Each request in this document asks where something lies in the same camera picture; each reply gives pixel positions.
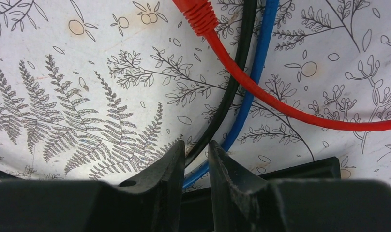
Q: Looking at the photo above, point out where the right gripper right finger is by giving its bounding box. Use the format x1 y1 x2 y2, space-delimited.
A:
208 141 391 232

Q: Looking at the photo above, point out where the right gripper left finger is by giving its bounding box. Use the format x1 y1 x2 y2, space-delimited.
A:
0 140 185 232

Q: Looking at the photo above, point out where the blue ethernet cable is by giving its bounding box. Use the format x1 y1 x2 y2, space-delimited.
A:
182 0 280 190

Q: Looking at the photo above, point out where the black ethernet cable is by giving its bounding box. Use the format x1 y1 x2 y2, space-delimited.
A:
0 0 258 181

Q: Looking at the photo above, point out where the checkered chess board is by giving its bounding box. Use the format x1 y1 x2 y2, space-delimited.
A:
178 157 341 232

